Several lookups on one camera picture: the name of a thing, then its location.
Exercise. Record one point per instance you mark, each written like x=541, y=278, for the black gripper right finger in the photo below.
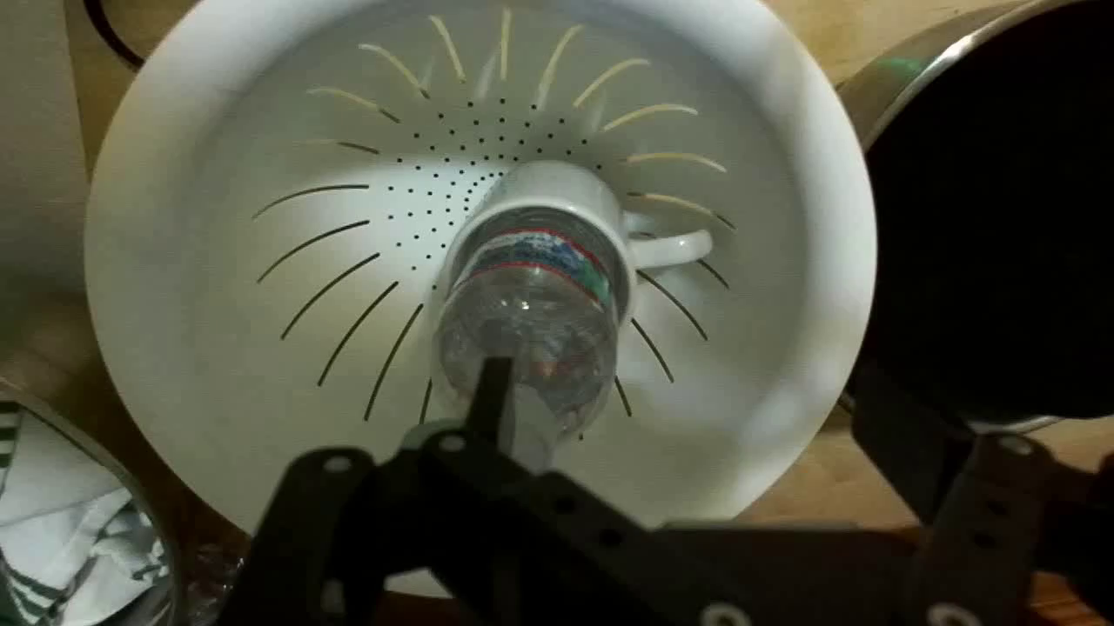
x=977, y=558

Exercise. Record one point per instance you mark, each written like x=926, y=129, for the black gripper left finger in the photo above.
x=298, y=568

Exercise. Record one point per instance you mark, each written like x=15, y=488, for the silver bowl with striped towel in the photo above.
x=140, y=508

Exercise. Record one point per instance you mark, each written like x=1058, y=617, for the silver bowl with black cloth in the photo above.
x=989, y=151

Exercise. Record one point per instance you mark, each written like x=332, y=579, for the striped white dish towel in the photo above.
x=57, y=532

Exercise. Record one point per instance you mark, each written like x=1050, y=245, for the white plastic colander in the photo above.
x=284, y=183

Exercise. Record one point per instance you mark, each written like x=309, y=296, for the clear plastic bottle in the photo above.
x=550, y=305

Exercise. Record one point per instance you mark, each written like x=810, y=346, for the white ceramic mug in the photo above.
x=582, y=227

